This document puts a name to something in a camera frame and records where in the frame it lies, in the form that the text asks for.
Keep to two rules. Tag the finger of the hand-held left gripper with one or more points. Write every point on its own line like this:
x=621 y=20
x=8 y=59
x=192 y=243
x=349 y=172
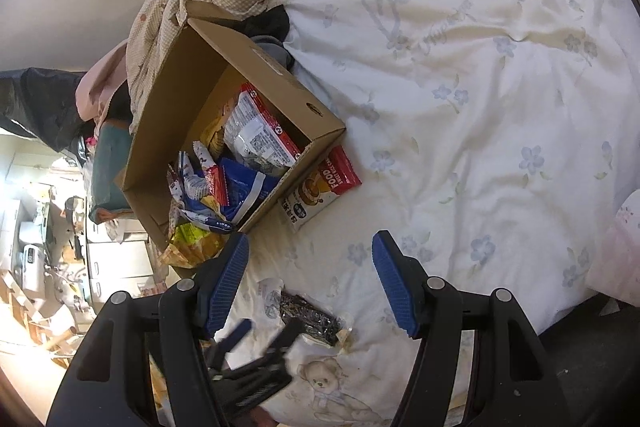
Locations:
x=286 y=337
x=239 y=334

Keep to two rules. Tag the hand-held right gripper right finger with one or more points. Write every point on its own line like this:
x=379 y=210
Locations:
x=397 y=292

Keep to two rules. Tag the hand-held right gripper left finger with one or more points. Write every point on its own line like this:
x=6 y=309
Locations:
x=227 y=282

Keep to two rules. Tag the blue and yellow snack packet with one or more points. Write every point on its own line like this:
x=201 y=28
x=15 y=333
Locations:
x=240 y=179

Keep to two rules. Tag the cardboard box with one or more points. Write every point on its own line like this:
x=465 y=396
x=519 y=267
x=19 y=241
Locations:
x=280 y=77

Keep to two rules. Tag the dark brown snack packet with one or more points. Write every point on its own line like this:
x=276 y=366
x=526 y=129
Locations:
x=310 y=319

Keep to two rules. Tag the clear plastic wrapper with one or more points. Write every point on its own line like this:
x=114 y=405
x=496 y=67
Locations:
x=270 y=299

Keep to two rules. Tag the yellow green snack packet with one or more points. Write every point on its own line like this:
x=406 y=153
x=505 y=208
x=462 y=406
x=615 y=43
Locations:
x=200 y=237

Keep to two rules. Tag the orange yellow snack packet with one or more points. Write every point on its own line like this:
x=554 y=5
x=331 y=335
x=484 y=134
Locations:
x=172 y=257

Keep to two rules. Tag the small red striped packet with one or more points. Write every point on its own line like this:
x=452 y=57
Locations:
x=217 y=184

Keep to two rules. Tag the white cabinet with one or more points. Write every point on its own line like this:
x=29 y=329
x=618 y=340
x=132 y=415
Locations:
x=117 y=257

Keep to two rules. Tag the red white cookie packet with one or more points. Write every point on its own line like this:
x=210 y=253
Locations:
x=320 y=187

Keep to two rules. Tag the large red white snack packet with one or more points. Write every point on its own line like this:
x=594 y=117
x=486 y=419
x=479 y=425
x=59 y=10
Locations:
x=255 y=132

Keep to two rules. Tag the teal cushion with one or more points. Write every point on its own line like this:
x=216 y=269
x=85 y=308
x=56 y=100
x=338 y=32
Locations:
x=107 y=167

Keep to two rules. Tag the white appliance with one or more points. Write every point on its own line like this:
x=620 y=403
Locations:
x=34 y=259

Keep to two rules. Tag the grey cloth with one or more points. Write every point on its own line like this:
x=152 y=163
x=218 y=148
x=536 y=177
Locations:
x=275 y=52

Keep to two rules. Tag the pink cloth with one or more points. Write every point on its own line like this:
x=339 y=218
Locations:
x=95 y=87

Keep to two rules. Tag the black plastic bag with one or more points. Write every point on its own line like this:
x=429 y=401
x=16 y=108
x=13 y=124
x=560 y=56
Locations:
x=40 y=102

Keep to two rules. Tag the black cloth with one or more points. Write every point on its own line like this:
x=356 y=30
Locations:
x=267 y=24

